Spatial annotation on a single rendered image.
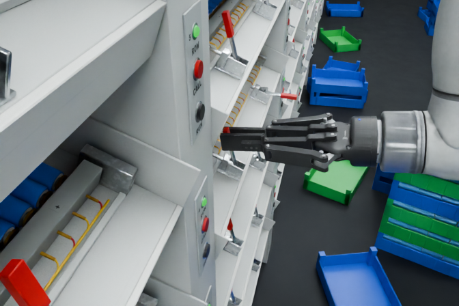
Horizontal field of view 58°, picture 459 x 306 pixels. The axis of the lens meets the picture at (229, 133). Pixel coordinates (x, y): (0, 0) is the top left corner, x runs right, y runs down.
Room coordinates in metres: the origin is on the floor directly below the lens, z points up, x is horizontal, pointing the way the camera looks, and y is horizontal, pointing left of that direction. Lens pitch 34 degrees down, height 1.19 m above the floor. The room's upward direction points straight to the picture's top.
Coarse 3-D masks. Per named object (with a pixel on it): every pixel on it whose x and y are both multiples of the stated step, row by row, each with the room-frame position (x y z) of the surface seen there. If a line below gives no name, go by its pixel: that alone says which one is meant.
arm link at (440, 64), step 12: (444, 0) 0.52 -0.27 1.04; (456, 0) 0.50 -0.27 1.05; (444, 12) 0.51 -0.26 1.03; (456, 12) 0.49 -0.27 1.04; (444, 24) 0.50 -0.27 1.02; (456, 24) 0.49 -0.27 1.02; (444, 36) 0.50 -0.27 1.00; (456, 36) 0.48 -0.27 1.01; (432, 48) 0.52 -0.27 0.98; (444, 48) 0.49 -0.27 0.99; (456, 48) 0.48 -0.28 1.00; (432, 60) 0.51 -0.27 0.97; (444, 60) 0.49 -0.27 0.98; (456, 60) 0.47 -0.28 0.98; (432, 72) 0.51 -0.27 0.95; (444, 72) 0.48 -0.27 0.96; (456, 72) 0.47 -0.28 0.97; (432, 84) 0.51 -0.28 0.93; (444, 84) 0.48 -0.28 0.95; (456, 84) 0.47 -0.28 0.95
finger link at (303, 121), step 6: (324, 114) 0.58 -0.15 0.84; (330, 114) 0.58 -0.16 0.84; (276, 120) 0.58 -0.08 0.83; (282, 120) 0.58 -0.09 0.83; (288, 120) 0.57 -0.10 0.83; (294, 120) 0.57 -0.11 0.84; (300, 120) 0.57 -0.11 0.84; (306, 120) 0.57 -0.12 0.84; (312, 120) 0.57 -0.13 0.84; (318, 120) 0.57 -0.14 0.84
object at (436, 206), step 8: (392, 184) 1.04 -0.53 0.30; (392, 192) 1.04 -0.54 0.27; (400, 192) 1.02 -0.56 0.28; (408, 192) 1.01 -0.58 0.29; (400, 200) 1.02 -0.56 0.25; (408, 200) 1.01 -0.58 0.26; (416, 200) 1.00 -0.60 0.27; (424, 200) 0.99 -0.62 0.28; (432, 200) 0.98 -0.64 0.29; (440, 200) 0.97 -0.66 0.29; (424, 208) 0.98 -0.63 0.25; (432, 208) 0.97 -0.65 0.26; (440, 208) 0.96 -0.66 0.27; (448, 208) 0.95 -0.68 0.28; (456, 208) 0.94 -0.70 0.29; (448, 216) 0.95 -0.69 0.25; (456, 216) 0.94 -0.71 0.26
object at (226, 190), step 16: (272, 48) 0.97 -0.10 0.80; (256, 64) 0.96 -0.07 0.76; (272, 64) 0.97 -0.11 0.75; (256, 80) 0.89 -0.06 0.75; (272, 80) 0.92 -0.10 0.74; (240, 96) 0.80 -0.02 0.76; (272, 96) 0.84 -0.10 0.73; (256, 112) 0.76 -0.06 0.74; (240, 160) 0.60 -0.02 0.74; (224, 176) 0.54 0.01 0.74; (240, 176) 0.55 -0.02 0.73; (224, 192) 0.51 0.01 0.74; (224, 208) 0.47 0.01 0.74; (224, 224) 0.44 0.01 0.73; (224, 240) 0.38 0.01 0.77
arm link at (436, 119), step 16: (432, 96) 0.50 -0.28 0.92; (448, 96) 0.47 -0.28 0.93; (432, 112) 0.48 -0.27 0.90; (448, 112) 0.46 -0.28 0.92; (432, 128) 0.47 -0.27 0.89; (448, 128) 0.45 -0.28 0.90; (432, 144) 0.45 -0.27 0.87; (448, 144) 0.44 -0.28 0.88; (432, 160) 0.44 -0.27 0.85; (448, 160) 0.44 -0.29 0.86; (448, 176) 0.44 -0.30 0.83
